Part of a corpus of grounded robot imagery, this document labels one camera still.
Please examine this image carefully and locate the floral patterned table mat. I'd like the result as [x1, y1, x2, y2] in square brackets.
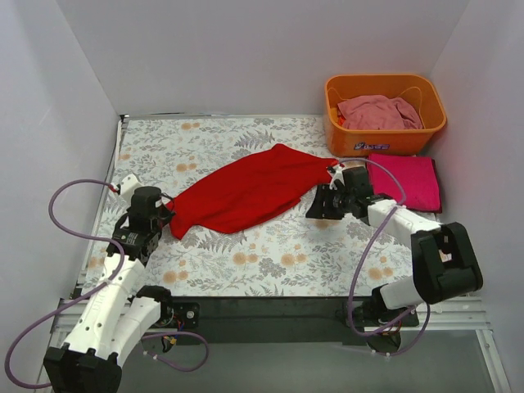
[80, 116, 462, 298]

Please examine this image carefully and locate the orange plastic basket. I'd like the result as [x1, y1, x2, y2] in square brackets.
[324, 74, 447, 156]

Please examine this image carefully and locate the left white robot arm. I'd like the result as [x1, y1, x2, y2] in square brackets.
[43, 186, 174, 392]

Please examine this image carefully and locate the pink crumpled t shirt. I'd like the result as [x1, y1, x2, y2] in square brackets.
[337, 95, 423, 130]

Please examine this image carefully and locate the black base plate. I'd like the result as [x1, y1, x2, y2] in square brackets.
[149, 296, 403, 346]

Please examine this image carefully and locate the folded magenta t shirt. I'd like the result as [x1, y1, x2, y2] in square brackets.
[367, 154, 441, 213]

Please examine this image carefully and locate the aluminium frame rail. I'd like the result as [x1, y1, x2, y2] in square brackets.
[48, 296, 511, 392]

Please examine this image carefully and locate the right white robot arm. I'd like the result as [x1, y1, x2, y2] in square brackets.
[306, 164, 484, 332]

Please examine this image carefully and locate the red t shirt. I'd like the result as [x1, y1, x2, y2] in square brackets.
[167, 143, 337, 240]

